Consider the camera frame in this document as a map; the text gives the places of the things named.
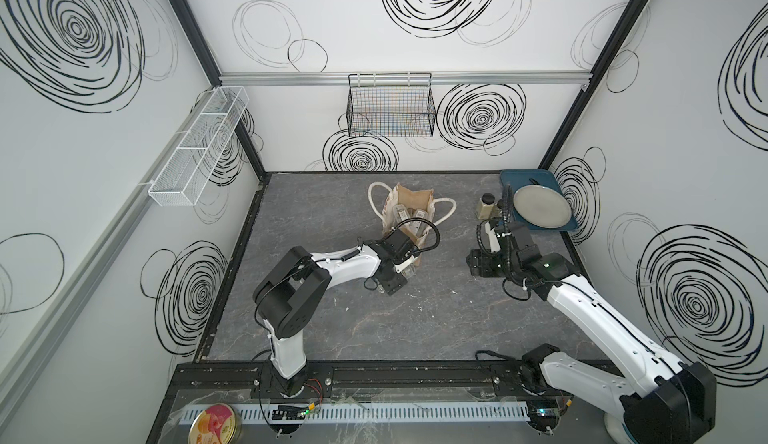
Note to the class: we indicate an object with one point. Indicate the colourful round tin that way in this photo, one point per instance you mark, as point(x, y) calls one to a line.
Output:
point(216, 424)

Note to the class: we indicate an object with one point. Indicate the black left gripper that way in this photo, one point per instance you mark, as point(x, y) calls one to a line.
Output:
point(395, 284)

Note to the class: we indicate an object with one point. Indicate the aluminium wall rail left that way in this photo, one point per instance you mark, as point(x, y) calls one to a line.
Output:
point(20, 375)

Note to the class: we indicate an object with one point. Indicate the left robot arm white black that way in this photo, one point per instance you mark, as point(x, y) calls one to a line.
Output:
point(288, 297)

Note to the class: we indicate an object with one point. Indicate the grey round plate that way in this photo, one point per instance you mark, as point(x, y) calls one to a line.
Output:
point(542, 207)

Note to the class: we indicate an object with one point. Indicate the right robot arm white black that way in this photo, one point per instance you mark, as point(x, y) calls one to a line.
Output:
point(654, 397)

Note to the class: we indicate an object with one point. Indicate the black corner frame post right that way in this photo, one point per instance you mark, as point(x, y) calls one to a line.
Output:
point(610, 51)

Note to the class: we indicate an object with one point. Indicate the clear compass case blue compass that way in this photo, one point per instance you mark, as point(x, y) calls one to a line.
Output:
point(419, 223)

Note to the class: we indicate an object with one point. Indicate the aluminium wall rail back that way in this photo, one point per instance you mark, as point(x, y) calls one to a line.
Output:
point(377, 79)

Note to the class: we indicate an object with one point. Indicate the spice jar green herbs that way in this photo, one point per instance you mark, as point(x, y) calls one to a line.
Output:
point(499, 210)

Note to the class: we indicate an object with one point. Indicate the white wire wall shelf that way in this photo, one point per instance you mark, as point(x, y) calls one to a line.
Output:
point(207, 153)

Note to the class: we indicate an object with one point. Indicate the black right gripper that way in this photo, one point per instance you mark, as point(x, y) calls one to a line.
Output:
point(478, 257)

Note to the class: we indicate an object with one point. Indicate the black corner frame post left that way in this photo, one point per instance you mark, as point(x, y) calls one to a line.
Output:
point(210, 68)

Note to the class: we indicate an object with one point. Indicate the aluminium wall rail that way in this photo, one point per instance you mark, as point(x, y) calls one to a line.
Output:
point(377, 79)
point(20, 375)

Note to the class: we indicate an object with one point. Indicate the white slotted cable duct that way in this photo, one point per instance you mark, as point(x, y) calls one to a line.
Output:
point(380, 412)

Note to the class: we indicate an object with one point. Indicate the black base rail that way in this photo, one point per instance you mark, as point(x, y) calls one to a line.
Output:
point(329, 379)

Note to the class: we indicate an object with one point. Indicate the black wire wall basket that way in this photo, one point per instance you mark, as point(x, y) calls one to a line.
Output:
point(391, 111)

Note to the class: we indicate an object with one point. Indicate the black corner frame post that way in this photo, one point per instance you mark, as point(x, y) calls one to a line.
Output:
point(610, 51)
point(210, 68)

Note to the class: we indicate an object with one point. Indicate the spice jar pale contents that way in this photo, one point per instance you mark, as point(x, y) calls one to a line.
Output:
point(485, 207)

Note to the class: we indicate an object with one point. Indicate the burlap canvas cat bag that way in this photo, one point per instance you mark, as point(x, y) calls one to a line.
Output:
point(393, 205)

